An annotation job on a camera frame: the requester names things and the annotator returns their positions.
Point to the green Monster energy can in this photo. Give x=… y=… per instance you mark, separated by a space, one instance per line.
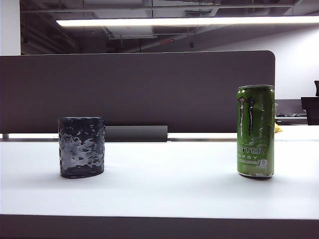
x=256 y=139

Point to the dark textured glass cup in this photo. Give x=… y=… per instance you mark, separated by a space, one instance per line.
x=81 y=149

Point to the grey desk divider panel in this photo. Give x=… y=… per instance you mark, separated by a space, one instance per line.
x=149 y=87

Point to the red ceiling sign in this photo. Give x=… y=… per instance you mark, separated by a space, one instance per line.
x=166 y=41

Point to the long ceiling light strip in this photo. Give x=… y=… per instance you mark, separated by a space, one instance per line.
x=174 y=22

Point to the small yellow object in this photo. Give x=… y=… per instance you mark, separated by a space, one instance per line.
x=278 y=127

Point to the grey background desk partition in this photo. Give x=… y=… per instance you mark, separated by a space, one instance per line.
x=286 y=107

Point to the black office chair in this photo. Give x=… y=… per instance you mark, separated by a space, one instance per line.
x=310 y=109

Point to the metal divider support leg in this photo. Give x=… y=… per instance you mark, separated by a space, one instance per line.
x=5 y=136

